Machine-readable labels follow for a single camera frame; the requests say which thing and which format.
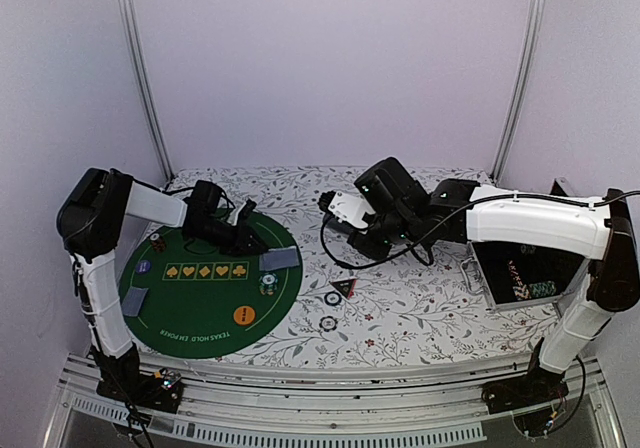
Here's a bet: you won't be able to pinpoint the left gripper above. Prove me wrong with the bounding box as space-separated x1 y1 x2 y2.
192 217 270 257

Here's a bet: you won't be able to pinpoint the dealt blue card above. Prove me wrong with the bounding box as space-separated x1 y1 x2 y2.
259 246 300 272
121 286 149 317

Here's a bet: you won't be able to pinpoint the green white chip stack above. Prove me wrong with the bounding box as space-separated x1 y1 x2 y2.
259 273 278 296

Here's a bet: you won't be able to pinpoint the orange big blind button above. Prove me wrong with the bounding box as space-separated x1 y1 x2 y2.
233 305 256 326

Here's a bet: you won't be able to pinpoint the red black chip stack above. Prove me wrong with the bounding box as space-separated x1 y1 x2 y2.
149 233 166 253

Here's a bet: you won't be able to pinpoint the black white poker chip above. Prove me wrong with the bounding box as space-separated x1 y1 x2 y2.
324 292 342 306

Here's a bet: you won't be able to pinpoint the purple small blind button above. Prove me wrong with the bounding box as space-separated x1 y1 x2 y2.
135 260 152 274

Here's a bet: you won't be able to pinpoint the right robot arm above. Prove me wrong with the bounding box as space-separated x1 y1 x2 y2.
329 157 639 413

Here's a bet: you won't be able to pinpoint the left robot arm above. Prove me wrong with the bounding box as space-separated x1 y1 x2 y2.
56 168 268 413

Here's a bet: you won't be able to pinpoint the green poker mat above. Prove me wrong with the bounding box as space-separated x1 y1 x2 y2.
119 227 303 359

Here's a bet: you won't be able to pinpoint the floral tablecloth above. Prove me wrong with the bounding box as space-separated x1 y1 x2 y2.
170 166 557 369

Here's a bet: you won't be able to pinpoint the black red triangular chip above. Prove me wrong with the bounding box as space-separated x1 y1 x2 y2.
331 278 357 299

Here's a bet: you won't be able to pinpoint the poker chips in case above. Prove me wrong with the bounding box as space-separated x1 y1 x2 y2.
507 244 559 301

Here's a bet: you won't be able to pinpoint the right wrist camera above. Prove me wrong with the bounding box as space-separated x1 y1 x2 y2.
318 191 375 230

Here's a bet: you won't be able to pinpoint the front aluminium rail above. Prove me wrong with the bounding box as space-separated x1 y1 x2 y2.
43 354 627 447

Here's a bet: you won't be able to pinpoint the left aluminium frame post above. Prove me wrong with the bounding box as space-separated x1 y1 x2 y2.
118 0 175 181

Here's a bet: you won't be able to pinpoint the aluminium frame post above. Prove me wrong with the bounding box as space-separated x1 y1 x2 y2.
490 0 546 184
118 0 175 181

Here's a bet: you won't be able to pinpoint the right aluminium frame post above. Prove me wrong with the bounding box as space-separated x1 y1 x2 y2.
490 0 546 184

